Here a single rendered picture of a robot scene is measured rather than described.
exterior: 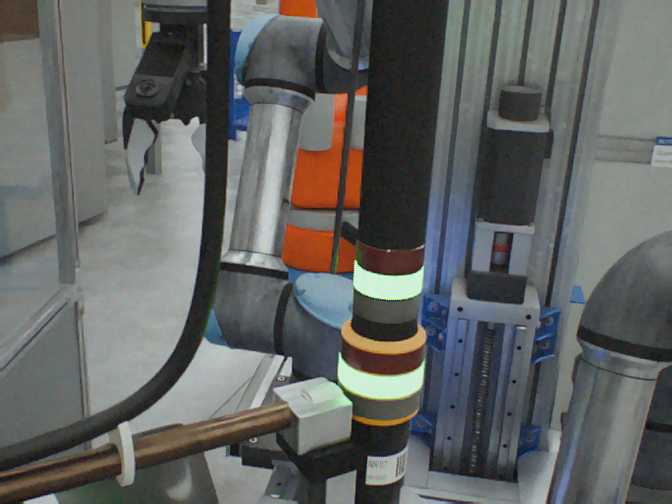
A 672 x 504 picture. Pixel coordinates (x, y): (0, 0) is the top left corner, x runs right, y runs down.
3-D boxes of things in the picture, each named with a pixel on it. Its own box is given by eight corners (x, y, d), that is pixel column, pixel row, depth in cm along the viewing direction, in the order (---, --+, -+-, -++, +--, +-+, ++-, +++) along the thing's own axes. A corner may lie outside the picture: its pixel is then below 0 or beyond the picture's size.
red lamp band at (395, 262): (379, 279, 38) (381, 254, 37) (342, 254, 40) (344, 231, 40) (437, 268, 39) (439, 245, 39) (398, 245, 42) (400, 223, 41)
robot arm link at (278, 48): (277, 359, 121) (330, 6, 125) (183, 344, 124) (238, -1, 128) (296, 357, 132) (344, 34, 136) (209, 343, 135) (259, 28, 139)
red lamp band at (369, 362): (368, 383, 39) (370, 360, 38) (324, 344, 42) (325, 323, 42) (441, 364, 41) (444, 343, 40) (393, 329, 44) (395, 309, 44)
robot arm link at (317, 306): (357, 386, 122) (363, 304, 117) (271, 372, 124) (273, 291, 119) (372, 350, 132) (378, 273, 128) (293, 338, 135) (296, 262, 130)
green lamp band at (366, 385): (366, 406, 39) (368, 384, 39) (323, 366, 43) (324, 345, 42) (439, 387, 41) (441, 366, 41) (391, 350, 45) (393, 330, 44)
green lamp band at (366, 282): (377, 304, 38) (379, 280, 38) (341, 278, 41) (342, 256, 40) (434, 293, 40) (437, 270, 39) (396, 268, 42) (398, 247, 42)
